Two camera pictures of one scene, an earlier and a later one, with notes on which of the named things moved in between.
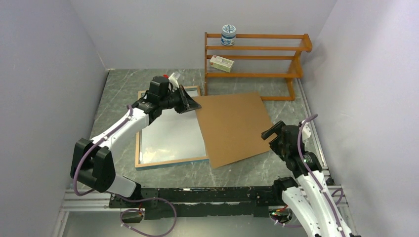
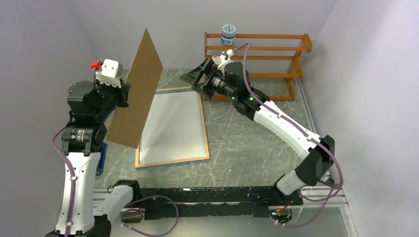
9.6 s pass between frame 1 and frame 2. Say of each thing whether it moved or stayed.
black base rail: stayed
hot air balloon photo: stayed
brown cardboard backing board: moved
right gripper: moved
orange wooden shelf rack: stayed
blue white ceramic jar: stayed
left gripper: moved
